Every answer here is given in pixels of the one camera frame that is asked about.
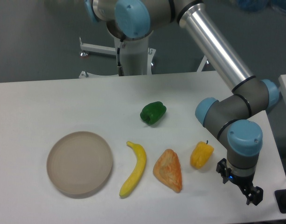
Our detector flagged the beige round plate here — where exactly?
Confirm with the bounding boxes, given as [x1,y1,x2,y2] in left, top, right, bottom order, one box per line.
[46,131,113,198]

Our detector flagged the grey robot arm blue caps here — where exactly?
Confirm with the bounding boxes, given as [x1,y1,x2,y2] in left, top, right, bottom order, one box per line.
[84,0,279,205]

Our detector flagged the black box at right edge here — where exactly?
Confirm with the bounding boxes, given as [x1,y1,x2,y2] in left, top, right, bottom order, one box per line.
[274,189,286,214]

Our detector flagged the orange pastry slice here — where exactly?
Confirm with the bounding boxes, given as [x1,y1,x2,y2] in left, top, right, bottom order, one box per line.
[153,149,182,193]

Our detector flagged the yellow banana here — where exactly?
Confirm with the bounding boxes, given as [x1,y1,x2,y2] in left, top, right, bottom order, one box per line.
[119,141,147,198]

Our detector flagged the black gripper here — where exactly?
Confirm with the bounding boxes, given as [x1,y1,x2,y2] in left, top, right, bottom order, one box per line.
[216,158,264,206]

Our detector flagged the green pepper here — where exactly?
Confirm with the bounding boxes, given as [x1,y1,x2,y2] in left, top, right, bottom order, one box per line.
[140,101,167,126]

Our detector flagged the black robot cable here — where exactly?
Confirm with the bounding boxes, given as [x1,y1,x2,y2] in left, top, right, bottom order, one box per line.
[116,32,127,77]

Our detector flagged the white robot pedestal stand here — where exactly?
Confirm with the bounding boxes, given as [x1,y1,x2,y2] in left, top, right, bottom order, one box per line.
[79,21,214,76]

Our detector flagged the yellow pepper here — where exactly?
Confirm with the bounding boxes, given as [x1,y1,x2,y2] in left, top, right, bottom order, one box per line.
[190,141,214,169]

